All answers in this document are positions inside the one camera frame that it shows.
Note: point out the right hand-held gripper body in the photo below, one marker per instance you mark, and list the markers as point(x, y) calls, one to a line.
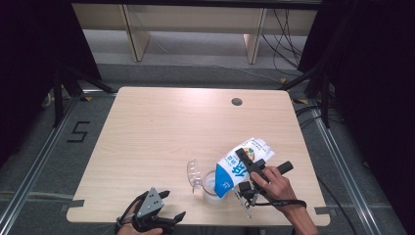
point(245, 188)

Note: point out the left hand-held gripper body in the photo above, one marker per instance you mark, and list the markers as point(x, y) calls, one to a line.
point(149, 204)

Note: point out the white and blue milk pouch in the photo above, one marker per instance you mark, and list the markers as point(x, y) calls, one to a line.
point(228, 176)

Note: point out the clear glass mug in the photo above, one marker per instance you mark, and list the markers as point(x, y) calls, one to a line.
point(208, 196)

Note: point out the person's right hand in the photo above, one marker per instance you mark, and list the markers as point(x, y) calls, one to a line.
point(277, 189)

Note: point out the person's left hand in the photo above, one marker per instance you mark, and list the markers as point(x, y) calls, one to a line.
point(125, 231)

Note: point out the grey tape strip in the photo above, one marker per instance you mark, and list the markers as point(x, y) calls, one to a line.
point(73, 204)
point(323, 210)

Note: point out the black metal stand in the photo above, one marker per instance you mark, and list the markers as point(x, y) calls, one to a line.
point(325, 98)
point(58, 98)

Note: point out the beige wooden desk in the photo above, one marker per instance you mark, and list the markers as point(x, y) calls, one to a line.
point(195, 19)

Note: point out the black curtain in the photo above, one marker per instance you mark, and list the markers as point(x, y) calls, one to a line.
point(375, 65)
point(26, 49)

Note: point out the aluminium floor rail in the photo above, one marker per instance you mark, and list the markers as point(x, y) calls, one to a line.
point(37, 163)
point(343, 163)

